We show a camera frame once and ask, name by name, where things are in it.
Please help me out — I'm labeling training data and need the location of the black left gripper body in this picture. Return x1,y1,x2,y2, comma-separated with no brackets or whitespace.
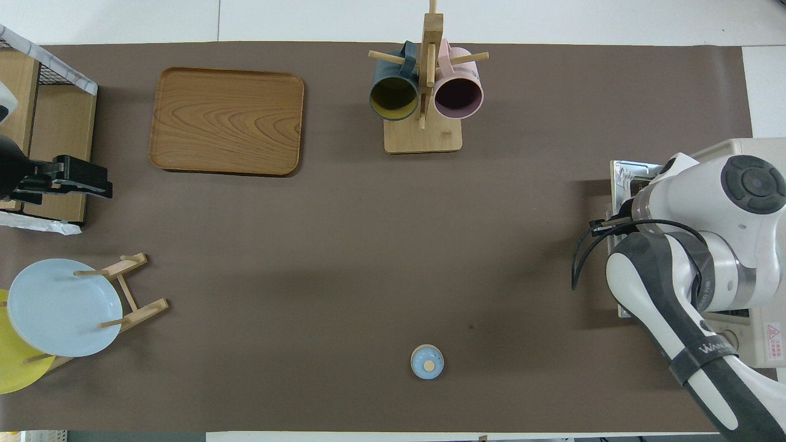
0,133,65,207

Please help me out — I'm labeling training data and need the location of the oven door with metal handle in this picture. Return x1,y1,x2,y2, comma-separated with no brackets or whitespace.
608,160,667,320

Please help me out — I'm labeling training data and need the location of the beige toaster oven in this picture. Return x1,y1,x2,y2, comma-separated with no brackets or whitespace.
608,138,786,369

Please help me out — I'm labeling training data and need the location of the light blue plate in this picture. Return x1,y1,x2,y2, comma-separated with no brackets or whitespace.
7,258,124,358

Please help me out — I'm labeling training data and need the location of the wooden plate rack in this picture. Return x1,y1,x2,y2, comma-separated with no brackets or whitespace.
25,252,170,373

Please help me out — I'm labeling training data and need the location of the brown wooden tray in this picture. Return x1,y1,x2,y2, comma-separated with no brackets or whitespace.
149,66,305,177

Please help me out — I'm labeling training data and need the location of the yellow plate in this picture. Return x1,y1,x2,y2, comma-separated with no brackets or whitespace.
0,289,57,395

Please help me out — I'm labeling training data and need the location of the brown table mat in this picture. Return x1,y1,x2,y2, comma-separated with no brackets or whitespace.
0,42,753,434

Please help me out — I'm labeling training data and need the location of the dark blue mug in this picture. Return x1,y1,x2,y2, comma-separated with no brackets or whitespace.
368,41,421,122

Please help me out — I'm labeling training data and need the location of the wooden mug tree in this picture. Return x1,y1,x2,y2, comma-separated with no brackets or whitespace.
368,0,490,155

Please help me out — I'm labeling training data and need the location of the pink mug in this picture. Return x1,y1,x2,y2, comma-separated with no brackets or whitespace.
432,39,485,121

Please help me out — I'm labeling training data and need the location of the wire basket with wooden shelves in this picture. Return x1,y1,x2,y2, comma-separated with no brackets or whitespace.
0,25,99,237

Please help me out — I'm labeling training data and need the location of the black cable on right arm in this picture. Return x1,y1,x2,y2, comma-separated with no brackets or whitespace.
571,218,708,290

